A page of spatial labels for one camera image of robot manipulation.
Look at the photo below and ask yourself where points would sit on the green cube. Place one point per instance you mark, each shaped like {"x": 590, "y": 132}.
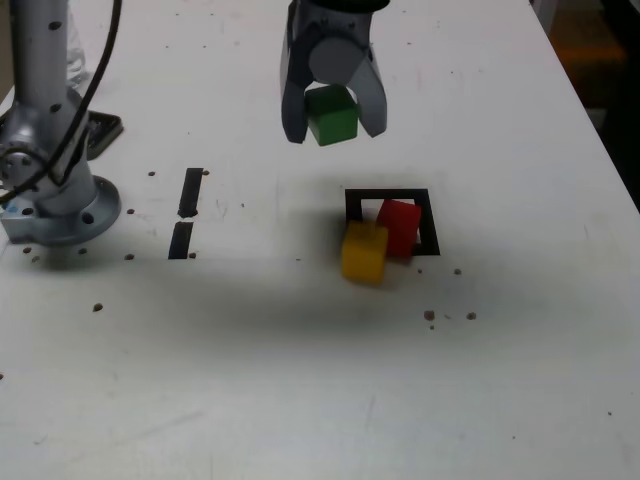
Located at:
{"x": 332, "y": 125}

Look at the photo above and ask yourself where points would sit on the black tape square outline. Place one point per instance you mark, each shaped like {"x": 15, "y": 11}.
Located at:
{"x": 429, "y": 232}

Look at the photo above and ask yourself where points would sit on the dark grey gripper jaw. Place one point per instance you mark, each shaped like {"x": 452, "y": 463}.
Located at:
{"x": 292, "y": 105}

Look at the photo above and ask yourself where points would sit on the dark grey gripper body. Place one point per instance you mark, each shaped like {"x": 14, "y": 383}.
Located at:
{"x": 330, "y": 25}

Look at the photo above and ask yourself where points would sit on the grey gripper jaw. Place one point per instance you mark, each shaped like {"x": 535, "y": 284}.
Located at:
{"x": 372, "y": 95}

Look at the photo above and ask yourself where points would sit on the red cube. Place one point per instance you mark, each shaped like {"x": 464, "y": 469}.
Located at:
{"x": 400, "y": 227}

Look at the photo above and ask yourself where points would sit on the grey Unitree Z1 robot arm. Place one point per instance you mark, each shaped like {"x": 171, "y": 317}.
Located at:
{"x": 40, "y": 75}

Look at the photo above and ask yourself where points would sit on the dark embossed tray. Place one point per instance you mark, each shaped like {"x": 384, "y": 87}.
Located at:
{"x": 107, "y": 131}

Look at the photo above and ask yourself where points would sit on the clear plastic bottle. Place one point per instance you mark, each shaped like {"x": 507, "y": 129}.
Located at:
{"x": 78, "y": 55}

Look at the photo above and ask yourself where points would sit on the black tape strip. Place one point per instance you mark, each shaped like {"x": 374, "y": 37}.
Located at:
{"x": 191, "y": 195}

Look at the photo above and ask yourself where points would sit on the yellow cube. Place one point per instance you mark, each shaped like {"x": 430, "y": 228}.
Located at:
{"x": 364, "y": 255}

